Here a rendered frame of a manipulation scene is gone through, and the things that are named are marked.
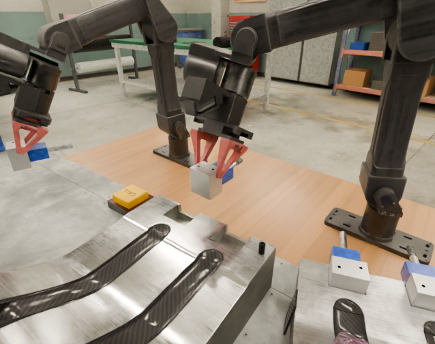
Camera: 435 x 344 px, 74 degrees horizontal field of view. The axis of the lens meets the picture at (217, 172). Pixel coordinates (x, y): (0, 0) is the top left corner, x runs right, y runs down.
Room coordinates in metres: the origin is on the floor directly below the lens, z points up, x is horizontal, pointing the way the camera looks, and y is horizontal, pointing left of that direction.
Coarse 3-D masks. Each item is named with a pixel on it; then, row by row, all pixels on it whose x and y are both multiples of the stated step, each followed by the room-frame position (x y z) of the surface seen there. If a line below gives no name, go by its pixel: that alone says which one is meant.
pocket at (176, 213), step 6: (180, 204) 0.46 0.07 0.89; (174, 210) 0.45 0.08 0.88; (180, 210) 0.46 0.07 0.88; (168, 216) 0.43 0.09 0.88; (174, 216) 0.45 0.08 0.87; (180, 216) 0.45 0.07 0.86; (186, 216) 0.44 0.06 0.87; (192, 216) 0.44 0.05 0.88; (180, 222) 0.44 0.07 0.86; (186, 222) 0.44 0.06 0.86
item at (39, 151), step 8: (8, 144) 0.60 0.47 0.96; (24, 144) 0.60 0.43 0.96; (40, 144) 0.63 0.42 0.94; (64, 144) 0.65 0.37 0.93; (8, 152) 0.57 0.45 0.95; (32, 152) 0.59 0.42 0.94; (40, 152) 0.60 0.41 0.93; (16, 160) 0.57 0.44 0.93; (24, 160) 0.58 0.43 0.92; (32, 160) 0.59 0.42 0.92; (16, 168) 0.57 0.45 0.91; (24, 168) 0.58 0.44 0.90
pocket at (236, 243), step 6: (222, 228) 0.39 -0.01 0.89; (216, 234) 0.37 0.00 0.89; (222, 234) 0.39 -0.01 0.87; (228, 234) 0.39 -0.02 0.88; (216, 240) 0.37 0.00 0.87; (222, 240) 0.39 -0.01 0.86; (228, 240) 0.39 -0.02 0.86; (234, 240) 0.38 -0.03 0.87; (240, 240) 0.37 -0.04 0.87; (246, 240) 0.37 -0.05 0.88; (228, 246) 0.37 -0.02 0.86; (234, 246) 0.37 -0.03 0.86; (240, 246) 0.37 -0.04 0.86
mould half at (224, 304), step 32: (128, 224) 0.40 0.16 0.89; (192, 224) 0.40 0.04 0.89; (224, 224) 0.40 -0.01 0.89; (64, 256) 0.33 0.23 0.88; (96, 256) 0.33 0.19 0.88; (160, 256) 0.32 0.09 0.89; (192, 256) 0.32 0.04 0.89; (224, 256) 0.32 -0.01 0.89; (256, 256) 0.32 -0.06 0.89; (0, 288) 0.23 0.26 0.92; (32, 288) 0.25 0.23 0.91; (128, 288) 0.27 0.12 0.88; (160, 288) 0.27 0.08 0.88; (224, 288) 0.27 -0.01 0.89; (256, 288) 0.29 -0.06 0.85; (32, 320) 0.19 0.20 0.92; (64, 320) 0.20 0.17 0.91; (96, 320) 0.21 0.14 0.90; (128, 320) 0.22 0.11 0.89; (192, 320) 0.22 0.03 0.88; (224, 320) 0.22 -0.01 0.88
